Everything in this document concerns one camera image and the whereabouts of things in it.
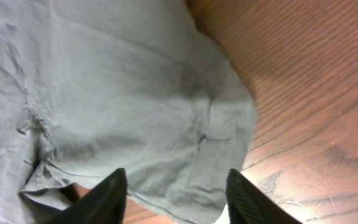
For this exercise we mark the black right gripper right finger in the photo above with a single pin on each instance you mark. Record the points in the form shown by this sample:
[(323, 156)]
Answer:
[(248, 205)]

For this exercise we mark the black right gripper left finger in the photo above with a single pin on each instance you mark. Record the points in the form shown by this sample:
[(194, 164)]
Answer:
[(104, 204)]

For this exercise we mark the grey shorts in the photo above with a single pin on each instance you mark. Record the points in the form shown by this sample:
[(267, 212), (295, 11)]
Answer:
[(88, 87)]

